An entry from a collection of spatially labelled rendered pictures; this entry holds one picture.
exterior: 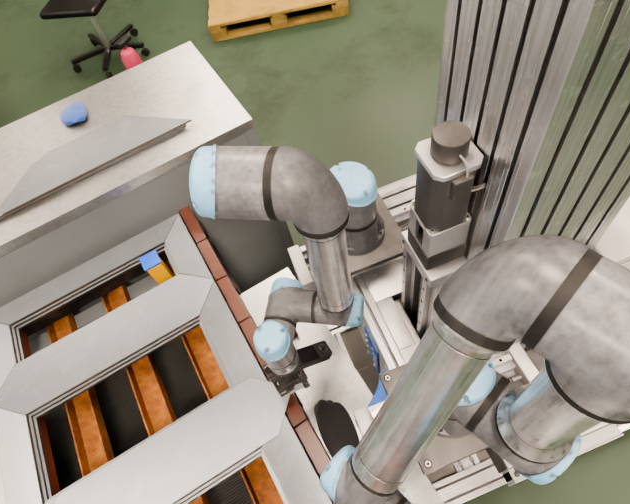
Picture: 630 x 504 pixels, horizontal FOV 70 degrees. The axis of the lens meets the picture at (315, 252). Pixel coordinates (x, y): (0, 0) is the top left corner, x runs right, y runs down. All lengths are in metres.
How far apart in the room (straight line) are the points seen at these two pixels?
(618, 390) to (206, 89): 1.61
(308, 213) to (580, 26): 0.40
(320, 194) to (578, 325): 0.38
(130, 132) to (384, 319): 1.08
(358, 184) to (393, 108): 2.14
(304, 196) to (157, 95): 1.29
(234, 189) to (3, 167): 1.37
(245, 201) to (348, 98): 2.65
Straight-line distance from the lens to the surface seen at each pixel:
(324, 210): 0.69
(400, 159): 2.85
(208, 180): 0.70
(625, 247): 1.10
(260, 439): 1.28
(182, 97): 1.83
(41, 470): 1.55
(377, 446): 0.63
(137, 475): 1.39
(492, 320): 0.50
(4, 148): 2.05
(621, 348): 0.47
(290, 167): 0.67
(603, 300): 0.47
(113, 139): 1.75
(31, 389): 1.65
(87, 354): 1.58
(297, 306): 1.00
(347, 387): 1.45
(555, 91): 0.60
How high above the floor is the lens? 2.07
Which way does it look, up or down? 57 degrees down
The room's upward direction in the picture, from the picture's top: 15 degrees counter-clockwise
